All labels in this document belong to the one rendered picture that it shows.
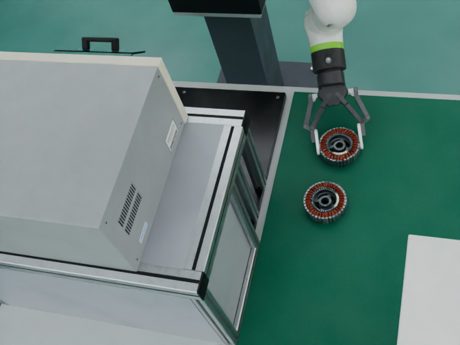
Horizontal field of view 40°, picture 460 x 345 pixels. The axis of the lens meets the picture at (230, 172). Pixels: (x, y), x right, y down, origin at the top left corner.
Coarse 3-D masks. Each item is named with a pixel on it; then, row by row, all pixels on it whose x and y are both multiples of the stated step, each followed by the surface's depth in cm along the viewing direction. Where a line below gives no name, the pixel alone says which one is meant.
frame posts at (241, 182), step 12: (252, 144) 155; (252, 156) 156; (240, 168) 147; (252, 168) 163; (240, 180) 148; (252, 180) 167; (264, 180) 170; (240, 192) 154; (252, 204) 161; (252, 216) 163
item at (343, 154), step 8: (336, 128) 174; (344, 128) 174; (328, 136) 173; (336, 136) 174; (344, 136) 173; (352, 136) 172; (320, 144) 172; (328, 144) 173; (336, 144) 173; (344, 144) 171; (352, 144) 170; (320, 152) 171; (328, 152) 170; (336, 152) 172; (344, 152) 169; (352, 152) 168; (328, 160) 170; (336, 160) 170; (344, 160) 168; (352, 160) 170
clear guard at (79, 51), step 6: (78, 54) 171; (84, 54) 170; (90, 54) 170; (96, 54) 169; (102, 54) 169; (108, 54) 168; (114, 54) 168; (120, 54) 167; (126, 54) 167; (132, 54) 167
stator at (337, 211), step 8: (320, 184) 165; (328, 184) 165; (336, 184) 165; (312, 192) 165; (320, 192) 166; (328, 192) 166; (336, 192) 164; (344, 192) 163; (304, 200) 165; (312, 200) 164; (320, 200) 164; (328, 200) 165; (336, 200) 164; (344, 200) 162; (312, 208) 163; (320, 208) 164; (328, 208) 164; (336, 208) 161; (344, 208) 161; (312, 216) 162; (320, 216) 161; (328, 216) 161; (336, 216) 161
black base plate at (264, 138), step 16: (192, 96) 193; (208, 96) 192; (224, 96) 191; (240, 96) 189; (256, 96) 188; (272, 96) 186; (256, 112) 185; (272, 112) 183; (256, 128) 182; (272, 128) 180; (256, 144) 179; (272, 144) 177; (240, 160) 177; (256, 192) 170; (256, 224) 167
